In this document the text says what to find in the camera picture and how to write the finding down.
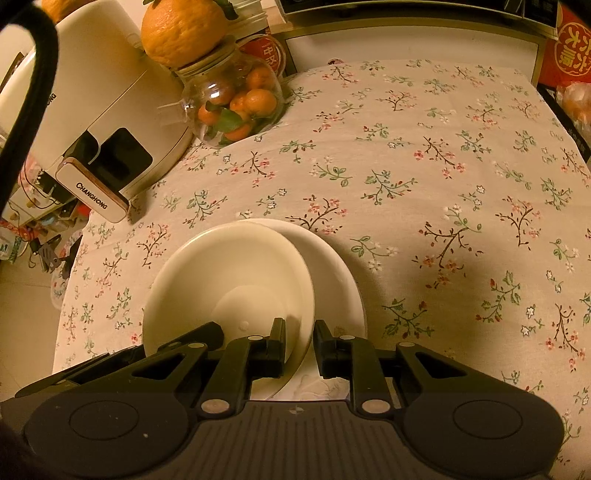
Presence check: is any cream bowl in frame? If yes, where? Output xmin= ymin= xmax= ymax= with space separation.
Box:
xmin=250 ymin=218 xmax=367 ymax=401
xmin=142 ymin=221 xmax=315 ymax=368

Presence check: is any floral tablecloth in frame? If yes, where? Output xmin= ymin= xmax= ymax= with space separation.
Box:
xmin=54 ymin=59 xmax=590 ymax=479

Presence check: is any glass jar of tangerines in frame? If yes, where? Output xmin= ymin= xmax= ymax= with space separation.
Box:
xmin=177 ymin=36 xmax=284 ymax=147

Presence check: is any white air fryer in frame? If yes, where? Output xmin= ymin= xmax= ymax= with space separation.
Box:
xmin=1 ymin=1 xmax=192 ymax=223

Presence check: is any red lidded jar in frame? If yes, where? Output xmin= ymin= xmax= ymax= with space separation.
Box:
xmin=236 ymin=11 xmax=287 ymax=78

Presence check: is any large orange pomelo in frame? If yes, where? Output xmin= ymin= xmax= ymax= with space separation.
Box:
xmin=140 ymin=0 xmax=238 ymax=69

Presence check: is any black microwave oven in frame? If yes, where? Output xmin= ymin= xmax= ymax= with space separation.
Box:
xmin=276 ymin=0 xmax=563 ymax=37

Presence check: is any plastic bag of tangerines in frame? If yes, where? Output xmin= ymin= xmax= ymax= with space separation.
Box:
xmin=557 ymin=82 xmax=591 ymax=127

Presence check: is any red gift box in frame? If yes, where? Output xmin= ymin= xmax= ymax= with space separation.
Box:
xmin=539 ymin=1 xmax=590 ymax=88

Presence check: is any black cable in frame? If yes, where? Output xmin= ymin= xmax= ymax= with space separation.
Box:
xmin=0 ymin=2 xmax=60 ymax=216

